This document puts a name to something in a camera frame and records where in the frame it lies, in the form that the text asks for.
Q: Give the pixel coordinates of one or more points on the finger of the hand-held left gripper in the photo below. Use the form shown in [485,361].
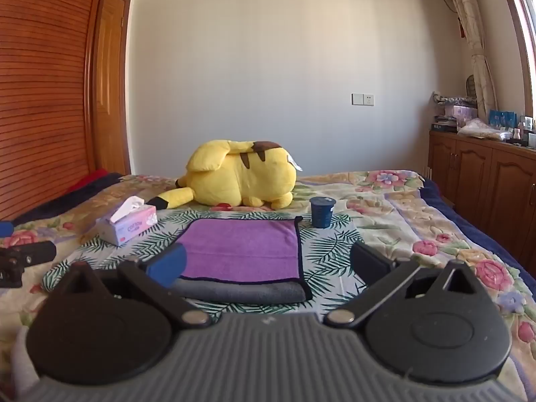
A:
[5,229]
[37,253]

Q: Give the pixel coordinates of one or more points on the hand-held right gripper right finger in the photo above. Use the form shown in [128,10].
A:
[368,257]

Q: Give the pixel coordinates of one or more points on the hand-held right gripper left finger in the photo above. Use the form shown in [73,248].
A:
[169,266]

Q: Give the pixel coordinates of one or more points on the purple towel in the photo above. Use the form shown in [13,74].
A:
[240,249]

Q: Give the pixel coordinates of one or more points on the grey towel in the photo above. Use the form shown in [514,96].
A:
[243,291]

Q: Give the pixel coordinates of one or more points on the palm leaf printed cloth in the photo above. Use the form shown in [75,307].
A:
[326,255]

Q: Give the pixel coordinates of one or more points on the pink tissue box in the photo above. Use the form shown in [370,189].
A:
[127,226]

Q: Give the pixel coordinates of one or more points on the red and navy blanket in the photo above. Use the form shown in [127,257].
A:
[63,197]

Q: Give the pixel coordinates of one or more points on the dark blue cup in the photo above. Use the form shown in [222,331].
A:
[321,213]

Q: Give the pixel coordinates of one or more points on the yellow plush toy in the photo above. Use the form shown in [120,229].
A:
[240,173]

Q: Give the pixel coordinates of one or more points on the wooden cabinet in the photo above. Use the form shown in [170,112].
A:
[481,176]

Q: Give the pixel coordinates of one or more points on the wooden slatted wardrobe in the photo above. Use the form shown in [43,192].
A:
[46,92]

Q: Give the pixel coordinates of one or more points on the stack of books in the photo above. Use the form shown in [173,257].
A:
[444,124]

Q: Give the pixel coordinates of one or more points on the clear plastic bag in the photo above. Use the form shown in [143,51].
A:
[483,130]

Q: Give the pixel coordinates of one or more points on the wooden door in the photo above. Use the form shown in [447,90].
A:
[111,92]

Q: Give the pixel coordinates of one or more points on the floral cloth bundle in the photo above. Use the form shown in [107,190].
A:
[452,99]

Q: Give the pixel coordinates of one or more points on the blue box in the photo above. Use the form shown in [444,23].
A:
[502,119]

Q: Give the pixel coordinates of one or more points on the small white bottle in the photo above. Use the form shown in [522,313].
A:
[517,134]

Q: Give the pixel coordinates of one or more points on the woven hand fan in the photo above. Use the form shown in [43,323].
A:
[470,86]

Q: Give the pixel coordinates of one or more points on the beige patterned curtain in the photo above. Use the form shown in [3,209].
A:
[475,42]

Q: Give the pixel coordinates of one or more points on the white wall socket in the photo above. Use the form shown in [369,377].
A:
[362,99]

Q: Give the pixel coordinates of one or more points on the wooden window frame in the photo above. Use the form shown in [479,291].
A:
[521,29]

